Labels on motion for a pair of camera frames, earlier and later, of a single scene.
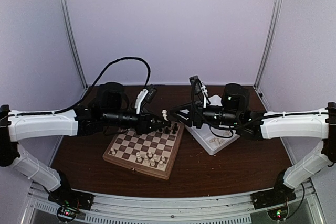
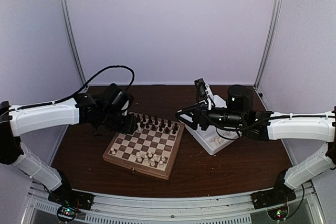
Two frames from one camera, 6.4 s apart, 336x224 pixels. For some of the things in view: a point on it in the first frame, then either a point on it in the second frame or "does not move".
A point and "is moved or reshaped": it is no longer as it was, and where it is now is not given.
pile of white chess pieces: (218, 140) does not move
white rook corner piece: (113, 152) does not move
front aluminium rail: (117, 209) does not move
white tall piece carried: (139, 158) does not move
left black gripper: (144, 126) -> (128, 127)
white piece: (164, 114) is moved or reshaped
